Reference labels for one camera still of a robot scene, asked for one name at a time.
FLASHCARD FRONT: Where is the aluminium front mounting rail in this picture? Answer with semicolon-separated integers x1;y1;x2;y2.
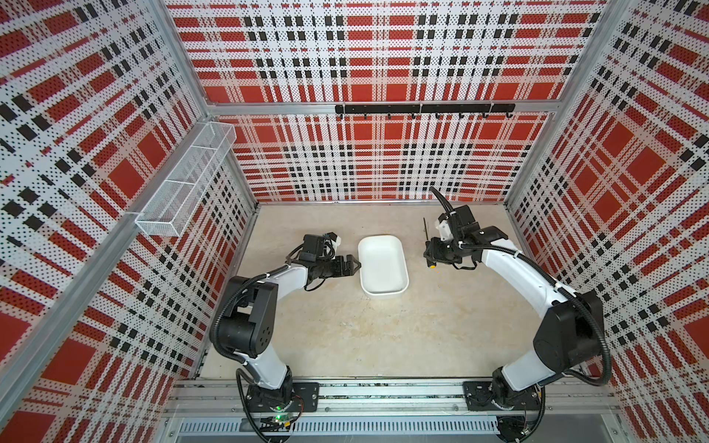
156;378;633;442

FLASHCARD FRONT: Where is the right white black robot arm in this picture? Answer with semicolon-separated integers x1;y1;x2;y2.
424;237;612;410

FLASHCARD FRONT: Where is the black yellow screwdriver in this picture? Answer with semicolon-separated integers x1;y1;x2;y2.
423;218;437;269

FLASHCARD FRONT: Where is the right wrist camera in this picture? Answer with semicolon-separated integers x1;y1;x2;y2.
436;205;480;242

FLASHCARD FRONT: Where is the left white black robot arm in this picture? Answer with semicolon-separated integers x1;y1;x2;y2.
209;255;362;411

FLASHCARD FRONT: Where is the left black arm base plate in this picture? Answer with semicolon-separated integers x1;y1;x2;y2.
246;381;321;413

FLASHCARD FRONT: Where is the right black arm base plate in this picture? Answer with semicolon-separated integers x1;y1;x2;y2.
463;380;541;413

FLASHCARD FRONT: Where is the clear wire mesh wall basket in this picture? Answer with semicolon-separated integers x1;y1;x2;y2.
136;122;236;237

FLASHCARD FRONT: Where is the white rectangular plastic bin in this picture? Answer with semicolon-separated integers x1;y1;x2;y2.
358;234;410;299

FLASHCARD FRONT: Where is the black wall hook rail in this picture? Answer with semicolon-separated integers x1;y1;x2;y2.
334;103;516;116

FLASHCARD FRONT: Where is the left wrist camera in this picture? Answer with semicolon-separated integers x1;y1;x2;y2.
298;233;341;262

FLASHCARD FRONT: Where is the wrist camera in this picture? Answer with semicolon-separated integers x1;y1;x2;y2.
298;233;341;262
436;205;480;242

